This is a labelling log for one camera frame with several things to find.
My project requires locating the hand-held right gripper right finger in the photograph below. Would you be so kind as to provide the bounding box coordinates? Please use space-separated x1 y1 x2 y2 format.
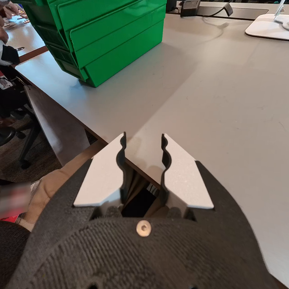
160 133 214 214

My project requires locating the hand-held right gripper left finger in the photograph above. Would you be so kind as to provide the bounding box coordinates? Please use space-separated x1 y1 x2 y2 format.
74 132 127 214

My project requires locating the another person's forearm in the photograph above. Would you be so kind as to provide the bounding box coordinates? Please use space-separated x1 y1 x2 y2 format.
0 0 19 16

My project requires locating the grey desk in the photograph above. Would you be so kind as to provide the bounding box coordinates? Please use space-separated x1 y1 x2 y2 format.
15 0 289 286
3 12 49 62

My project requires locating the person's left hand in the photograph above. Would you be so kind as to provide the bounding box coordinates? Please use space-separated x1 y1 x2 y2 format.
0 16 9 45

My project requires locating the person's leg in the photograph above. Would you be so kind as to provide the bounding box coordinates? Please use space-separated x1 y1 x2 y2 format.
25 156 109 232

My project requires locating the black office chair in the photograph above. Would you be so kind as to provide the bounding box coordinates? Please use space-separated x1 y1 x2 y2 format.
0 103 41 170

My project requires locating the person's black sweater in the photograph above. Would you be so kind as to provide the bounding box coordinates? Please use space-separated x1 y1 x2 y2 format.
0 221 31 289

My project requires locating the black power adapter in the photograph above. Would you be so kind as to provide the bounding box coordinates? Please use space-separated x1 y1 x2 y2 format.
180 0 201 17

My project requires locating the instruction sheet on stand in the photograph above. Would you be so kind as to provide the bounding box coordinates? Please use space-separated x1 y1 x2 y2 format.
245 0 289 41

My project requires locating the black cable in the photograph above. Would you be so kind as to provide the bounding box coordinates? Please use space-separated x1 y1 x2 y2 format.
176 2 233 18

